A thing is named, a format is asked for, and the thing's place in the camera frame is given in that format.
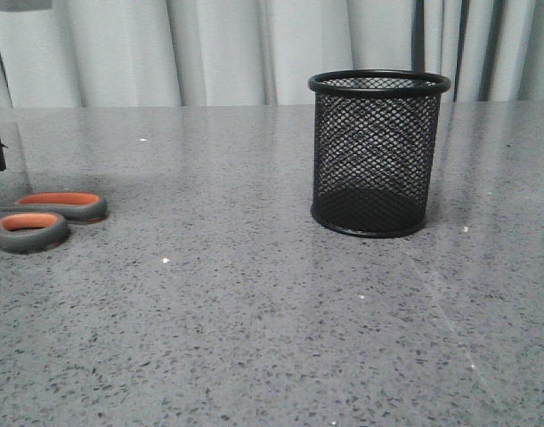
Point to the grey orange handled scissors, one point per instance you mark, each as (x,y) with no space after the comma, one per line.
(39,220)

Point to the black mesh pen bucket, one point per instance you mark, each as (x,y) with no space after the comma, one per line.
(374,140)

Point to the grey pleated curtain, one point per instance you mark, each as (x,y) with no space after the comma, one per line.
(232,53)

